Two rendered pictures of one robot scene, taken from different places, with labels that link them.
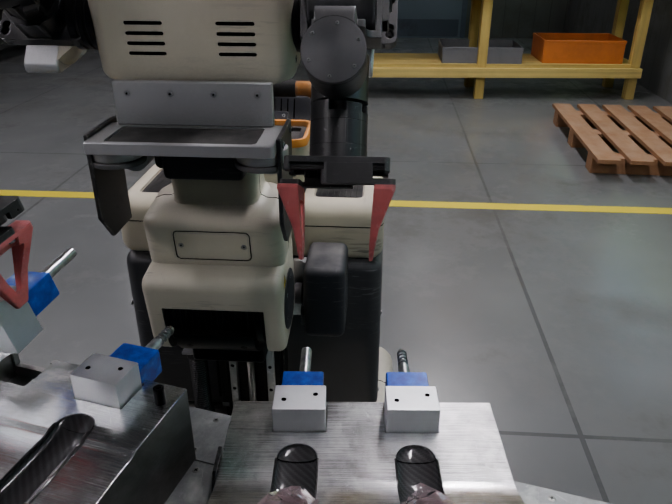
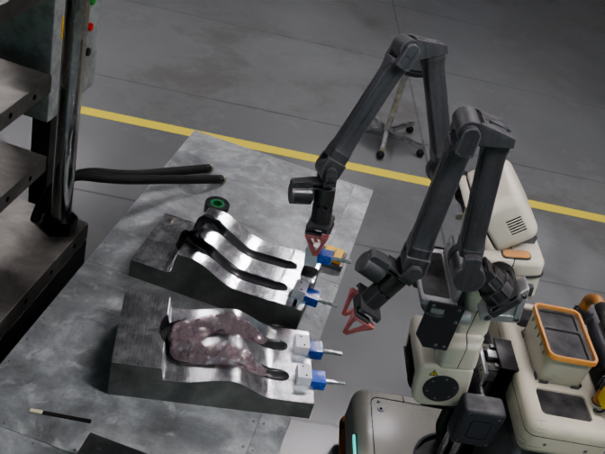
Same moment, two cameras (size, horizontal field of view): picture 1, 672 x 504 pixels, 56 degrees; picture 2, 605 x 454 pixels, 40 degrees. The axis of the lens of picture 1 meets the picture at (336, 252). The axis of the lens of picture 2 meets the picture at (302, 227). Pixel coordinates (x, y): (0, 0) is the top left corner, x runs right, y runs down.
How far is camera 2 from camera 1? 1.90 m
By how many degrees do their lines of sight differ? 65
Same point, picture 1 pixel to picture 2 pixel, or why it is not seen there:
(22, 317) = (311, 258)
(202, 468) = not seen: hidden behind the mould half
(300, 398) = (302, 340)
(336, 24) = (367, 256)
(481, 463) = (281, 392)
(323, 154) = (363, 292)
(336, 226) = (520, 409)
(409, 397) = (304, 369)
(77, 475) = (263, 290)
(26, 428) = (281, 277)
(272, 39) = not seen: hidden behind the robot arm
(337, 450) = (284, 356)
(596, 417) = not seen: outside the picture
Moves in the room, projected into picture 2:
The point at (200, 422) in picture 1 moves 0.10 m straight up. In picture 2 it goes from (312, 335) to (321, 309)
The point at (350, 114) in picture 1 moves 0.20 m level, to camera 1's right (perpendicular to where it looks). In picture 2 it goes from (374, 288) to (384, 347)
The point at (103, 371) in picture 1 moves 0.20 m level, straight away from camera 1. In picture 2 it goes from (299, 286) to (359, 276)
